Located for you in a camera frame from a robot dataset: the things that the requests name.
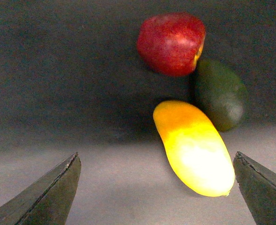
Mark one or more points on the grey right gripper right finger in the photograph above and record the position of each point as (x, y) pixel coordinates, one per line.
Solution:
(257, 185)

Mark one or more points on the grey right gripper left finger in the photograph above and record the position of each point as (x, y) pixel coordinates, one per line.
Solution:
(48, 200)

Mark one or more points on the yellow mango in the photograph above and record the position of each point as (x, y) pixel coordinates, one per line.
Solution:
(194, 148)

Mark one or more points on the dark green avocado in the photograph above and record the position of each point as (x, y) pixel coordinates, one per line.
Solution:
(220, 93)

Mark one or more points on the dark red apple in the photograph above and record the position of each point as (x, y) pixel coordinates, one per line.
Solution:
(171, 43)

